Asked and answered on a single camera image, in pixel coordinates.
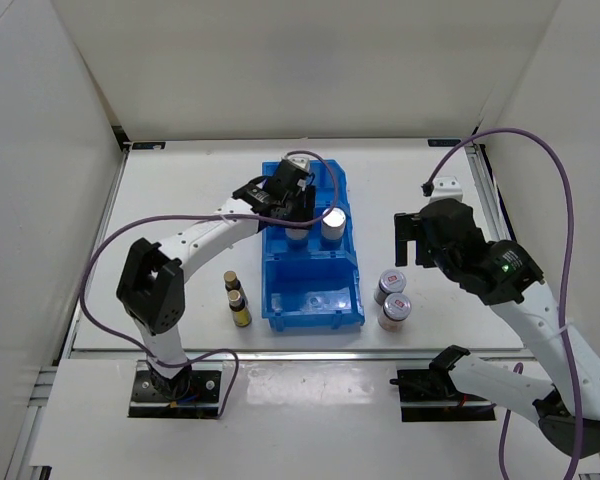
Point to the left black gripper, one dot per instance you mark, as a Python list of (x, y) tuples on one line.
[(305, 214)]

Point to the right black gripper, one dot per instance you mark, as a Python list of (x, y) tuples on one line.
[(407, 227)]

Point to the silver-lid spice jar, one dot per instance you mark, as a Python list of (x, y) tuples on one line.
[(333, 228), (297, 238)]

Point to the red-lid spice jar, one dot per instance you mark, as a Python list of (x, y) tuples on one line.
[(390, 281), (394, 312)]

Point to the small amber bottle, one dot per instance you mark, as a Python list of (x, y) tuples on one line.
[(232, 282), (238, 306)]

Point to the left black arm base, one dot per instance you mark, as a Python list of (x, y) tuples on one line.
[(192, 394)]

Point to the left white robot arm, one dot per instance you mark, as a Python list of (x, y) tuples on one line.
[(152, 284)]

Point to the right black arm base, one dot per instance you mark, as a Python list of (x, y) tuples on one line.
[(424, 398)]

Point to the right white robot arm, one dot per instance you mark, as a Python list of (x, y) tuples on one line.
[(566, 406)]

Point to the blue three-compartment plastic bin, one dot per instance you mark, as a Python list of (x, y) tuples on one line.
[(313, 283)]

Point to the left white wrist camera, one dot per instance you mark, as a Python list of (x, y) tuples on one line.
[(299, 161)]

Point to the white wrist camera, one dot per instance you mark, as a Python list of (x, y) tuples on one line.
[(299, 161), (446, 187)]

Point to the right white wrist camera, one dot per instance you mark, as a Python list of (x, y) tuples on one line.
[(446, 187)]

